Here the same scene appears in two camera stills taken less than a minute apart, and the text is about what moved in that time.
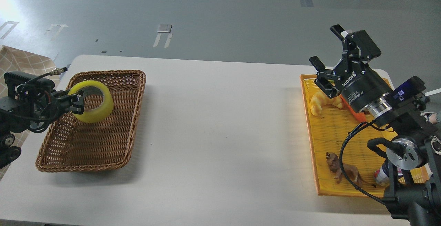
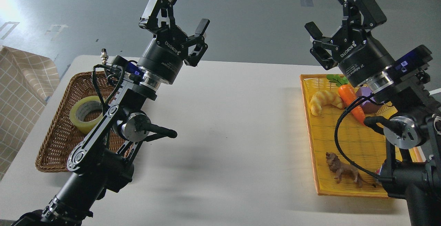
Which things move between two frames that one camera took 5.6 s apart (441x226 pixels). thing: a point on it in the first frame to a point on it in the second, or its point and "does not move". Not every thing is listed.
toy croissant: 319,99 does not move
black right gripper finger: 360,47 to 363,11
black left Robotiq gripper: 59,103 to 164,55
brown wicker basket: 72,144 does not move
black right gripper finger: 325,78 to 324,48
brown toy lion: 333,161 does not move
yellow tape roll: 103,111 to 84,126
